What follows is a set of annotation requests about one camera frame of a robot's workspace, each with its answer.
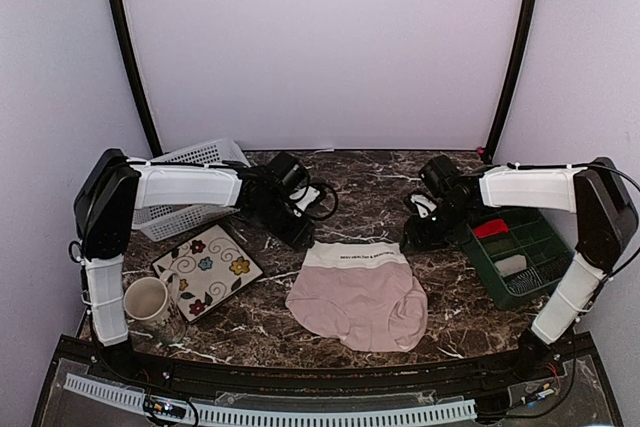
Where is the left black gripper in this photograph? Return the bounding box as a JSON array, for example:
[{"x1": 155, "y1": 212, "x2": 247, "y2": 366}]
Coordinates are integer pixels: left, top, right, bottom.
[{"x1": 251, "y1": 196, "x2": 316, "y2": 251}]

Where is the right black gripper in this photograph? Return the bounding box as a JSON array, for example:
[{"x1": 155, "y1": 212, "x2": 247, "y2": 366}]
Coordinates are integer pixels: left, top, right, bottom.
[{"x1": 400, "y1": 198, "x2": 475, "y2": 253}]

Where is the pink white underwear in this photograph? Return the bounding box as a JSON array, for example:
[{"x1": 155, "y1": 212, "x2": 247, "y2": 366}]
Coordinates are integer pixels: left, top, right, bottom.
[{"x1": 285, "y1": 242, "x2": 428, "y2": 352}]

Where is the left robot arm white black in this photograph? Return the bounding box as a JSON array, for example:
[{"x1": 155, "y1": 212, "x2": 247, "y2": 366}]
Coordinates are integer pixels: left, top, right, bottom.
[{"x1": 69, "y1": 149, "x2": 318, "y2": 383}]

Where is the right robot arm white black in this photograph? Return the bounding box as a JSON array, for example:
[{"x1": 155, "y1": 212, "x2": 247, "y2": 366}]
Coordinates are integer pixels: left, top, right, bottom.
[{"x1": 401, "y1": 155, "x2": 639, "y2": 381}]

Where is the red rolled cloth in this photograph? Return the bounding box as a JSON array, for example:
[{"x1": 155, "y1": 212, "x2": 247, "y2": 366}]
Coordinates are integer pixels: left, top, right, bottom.
[{"x1": 473, "y1": 219, "x2": 509, "y2": 239}]

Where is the dark green rolled cloth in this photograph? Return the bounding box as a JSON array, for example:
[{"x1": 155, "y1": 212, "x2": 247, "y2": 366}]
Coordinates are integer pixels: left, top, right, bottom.
[{"x1": 481, "y1": 237, "x2": 517, "y2": 256}]

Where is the green divided organizer box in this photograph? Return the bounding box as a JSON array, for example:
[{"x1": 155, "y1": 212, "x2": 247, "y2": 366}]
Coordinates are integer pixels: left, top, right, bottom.
[{"x1": 455, "y1": 207, "x2": 574, "y2": 310}]

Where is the grey rolled cloth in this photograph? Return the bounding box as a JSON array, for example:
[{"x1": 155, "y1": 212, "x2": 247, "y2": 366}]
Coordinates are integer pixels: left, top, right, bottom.
[{"x1": 494, "y1": 254, "x2": 528, "y2": 278}]

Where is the floral square ceramic plate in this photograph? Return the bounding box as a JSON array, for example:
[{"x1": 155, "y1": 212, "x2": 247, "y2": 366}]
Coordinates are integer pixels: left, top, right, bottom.
[{"x1": 152, "y1": 226, "x2": 263, "y2": 324}]

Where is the black striped rolled cloth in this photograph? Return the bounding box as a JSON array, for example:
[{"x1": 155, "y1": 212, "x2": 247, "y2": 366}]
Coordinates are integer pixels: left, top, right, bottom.
[{"x1": 506, "y1": 268, "x2": 556, "y2": 295}]

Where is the white plastic mesh basket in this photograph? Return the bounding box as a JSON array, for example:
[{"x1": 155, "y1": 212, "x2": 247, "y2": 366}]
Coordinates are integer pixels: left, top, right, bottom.
[{"x1": 131, "y1": 138, "x2": 249, "y2": 242}]

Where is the beige floral mug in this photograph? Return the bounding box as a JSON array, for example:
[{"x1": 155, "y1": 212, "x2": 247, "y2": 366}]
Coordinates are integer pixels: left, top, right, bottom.
[{"x1": 124, "y1": 270, "x2": 186, "y2": 345}]

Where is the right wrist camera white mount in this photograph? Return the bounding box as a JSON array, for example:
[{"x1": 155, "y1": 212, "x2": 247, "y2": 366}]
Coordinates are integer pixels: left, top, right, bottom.
[{"x1": 406, "y1": 191, "x2": 437, "y2": 219}]

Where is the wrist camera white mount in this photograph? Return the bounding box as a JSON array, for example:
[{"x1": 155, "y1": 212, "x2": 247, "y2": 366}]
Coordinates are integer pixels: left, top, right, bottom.
[
  {"x1": 406, "y1": 191, "x2": 437, "y2": 219},
  {"x1": 290, "y1": 186, "x2": 320, "y2": 212}
]

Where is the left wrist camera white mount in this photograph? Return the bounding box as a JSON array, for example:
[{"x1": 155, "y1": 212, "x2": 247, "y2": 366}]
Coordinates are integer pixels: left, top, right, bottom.
[{"x1": 290, "y1": 186, "x2": 320, "y2": 212}]

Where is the white slotted cable duct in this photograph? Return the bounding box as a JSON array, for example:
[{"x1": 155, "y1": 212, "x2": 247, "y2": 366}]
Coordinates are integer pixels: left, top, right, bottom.
[{"x1": 63, "y1": 374, "x2": 477, "y2": 426}]

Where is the black front table rail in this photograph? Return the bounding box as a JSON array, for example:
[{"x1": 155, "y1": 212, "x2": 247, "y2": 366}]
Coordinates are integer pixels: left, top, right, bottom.
[{"x1": 41, "y1": 334, "x2": 597, "y2": 398}]

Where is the right black frame post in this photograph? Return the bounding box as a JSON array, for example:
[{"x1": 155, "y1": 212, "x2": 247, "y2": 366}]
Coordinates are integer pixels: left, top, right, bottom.
[{"x1": 478, "y1": 0, "x2": 536, "y2": 164}]

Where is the black frame post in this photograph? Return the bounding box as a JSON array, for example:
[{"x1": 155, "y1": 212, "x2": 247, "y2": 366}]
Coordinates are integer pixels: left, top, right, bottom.
[
  {"x1": 478, "y1": 0, "x2": 536, "y2": 164},
  {"x1": 108, "y1": 0, "x2": 163, "y2": 157}
]

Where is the left black frame post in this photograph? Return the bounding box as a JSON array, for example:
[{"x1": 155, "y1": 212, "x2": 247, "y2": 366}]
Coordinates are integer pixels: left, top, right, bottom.
[{"x1": 108, "y1": 0, "x2": 163, "y2": 157}]

